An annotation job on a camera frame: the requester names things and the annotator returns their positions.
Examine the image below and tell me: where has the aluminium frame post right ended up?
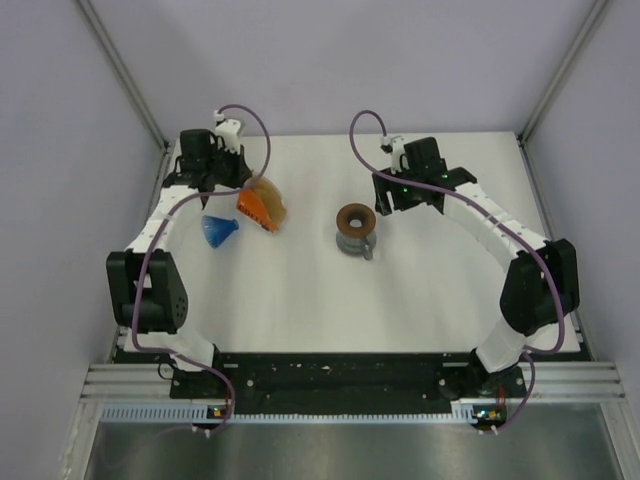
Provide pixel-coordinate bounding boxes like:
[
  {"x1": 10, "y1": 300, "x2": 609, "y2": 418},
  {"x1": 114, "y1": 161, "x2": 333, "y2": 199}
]
[{"x1": 517, "y1": 0, "x2": 613, "y2": 148}]

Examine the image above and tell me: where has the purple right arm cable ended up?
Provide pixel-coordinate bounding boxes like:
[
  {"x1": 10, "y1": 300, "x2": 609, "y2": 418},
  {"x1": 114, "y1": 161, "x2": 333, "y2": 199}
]
[{"x1": 348, "y1": 109, "x2": 569, "y2": 436}]

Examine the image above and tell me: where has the blue plastic coffee dripper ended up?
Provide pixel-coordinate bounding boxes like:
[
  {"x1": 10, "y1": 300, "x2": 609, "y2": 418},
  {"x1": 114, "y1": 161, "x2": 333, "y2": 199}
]
[{"x1": 201, "y1": 215, "x2": 239, "y2": 249}]

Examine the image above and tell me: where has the aluminium frame post left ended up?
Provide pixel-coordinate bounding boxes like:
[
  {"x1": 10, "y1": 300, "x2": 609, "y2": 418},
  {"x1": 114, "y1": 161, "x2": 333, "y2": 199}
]
[{"x1": 73, "y1": 0, "x2": 169, "y2": 151}]

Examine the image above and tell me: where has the orange coffee filter box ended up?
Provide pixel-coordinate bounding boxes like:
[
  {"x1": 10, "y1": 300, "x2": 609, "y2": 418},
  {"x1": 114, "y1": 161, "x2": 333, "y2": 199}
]
[{"x1": 236, "y1": 179, "x2": 280, "y2": 233}]

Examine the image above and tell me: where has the grey glass coffee server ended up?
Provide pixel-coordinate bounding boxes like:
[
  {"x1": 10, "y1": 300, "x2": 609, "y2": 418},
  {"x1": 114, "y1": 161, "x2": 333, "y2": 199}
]
[{"x1": 336, "y1": 231, "x2": 377, "y2": 261}]

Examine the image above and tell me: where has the aluminium frame post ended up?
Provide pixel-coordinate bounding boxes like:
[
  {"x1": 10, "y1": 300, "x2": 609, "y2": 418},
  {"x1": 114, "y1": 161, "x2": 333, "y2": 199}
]
[
  {"x1": 73, "y1": 0, "x2": 169, "y2": 151},
  {"x1": 517, "y1": 0, "x2": 613, "y2": 148}
]

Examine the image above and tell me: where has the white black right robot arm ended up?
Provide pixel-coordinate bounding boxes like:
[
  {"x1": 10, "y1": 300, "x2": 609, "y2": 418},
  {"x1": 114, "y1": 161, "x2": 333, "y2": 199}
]
[{"x1": 372, "y1": 135, "x2": 579, "y2": 396}]

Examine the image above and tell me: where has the grey slotted cable duct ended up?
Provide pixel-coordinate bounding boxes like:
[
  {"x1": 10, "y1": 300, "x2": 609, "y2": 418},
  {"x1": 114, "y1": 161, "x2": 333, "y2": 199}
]
[{"x1": 100, "y1": 403, "x2": 505, "y2": 428}]

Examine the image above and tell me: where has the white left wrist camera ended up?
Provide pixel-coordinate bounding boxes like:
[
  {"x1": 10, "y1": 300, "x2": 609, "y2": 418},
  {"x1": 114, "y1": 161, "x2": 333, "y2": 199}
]
[{"x1": 212, "y1": 110, "x2": 245, "y2": 154}]

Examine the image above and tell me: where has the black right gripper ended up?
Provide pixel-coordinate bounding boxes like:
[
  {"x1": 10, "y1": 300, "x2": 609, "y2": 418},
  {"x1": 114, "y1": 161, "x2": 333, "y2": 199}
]
[{"x1": 372, "y1": 164, "x2": 423, "y2": 217}]

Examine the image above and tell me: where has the brown wooden dripper ring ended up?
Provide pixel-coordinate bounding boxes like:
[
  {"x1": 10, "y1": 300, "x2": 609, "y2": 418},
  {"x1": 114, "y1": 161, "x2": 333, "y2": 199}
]
[{"x1": 335, "y1": 202, "x2": 378, "y2": 239}]

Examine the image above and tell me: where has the aluminium front rail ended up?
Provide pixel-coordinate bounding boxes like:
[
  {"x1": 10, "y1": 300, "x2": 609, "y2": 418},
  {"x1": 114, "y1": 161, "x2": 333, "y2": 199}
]
[{"x1": 80, "y1": 362, "x2": 627, "y2": 404}]

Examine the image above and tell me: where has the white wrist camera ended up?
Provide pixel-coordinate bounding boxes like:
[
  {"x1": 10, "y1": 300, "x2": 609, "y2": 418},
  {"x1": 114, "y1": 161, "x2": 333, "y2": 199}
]
[
  {"x1": 380, "y1": 135, "x2": 408, "y2": 174},
  {"x1": 212, "y1": 110, "x2": 245, "y2": 154}
]

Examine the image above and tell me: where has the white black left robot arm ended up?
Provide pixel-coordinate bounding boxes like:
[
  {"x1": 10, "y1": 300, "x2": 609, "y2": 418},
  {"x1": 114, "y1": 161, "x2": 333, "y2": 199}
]
[{"x1": 106, "y1": 120, "x2": 252, "y2": 397}]

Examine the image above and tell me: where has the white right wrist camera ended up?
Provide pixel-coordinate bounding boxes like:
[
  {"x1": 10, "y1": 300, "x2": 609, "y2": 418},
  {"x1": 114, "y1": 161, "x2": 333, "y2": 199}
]
[{"x1": 380, "y1": 135, "x2": 408, "y2": 174}]

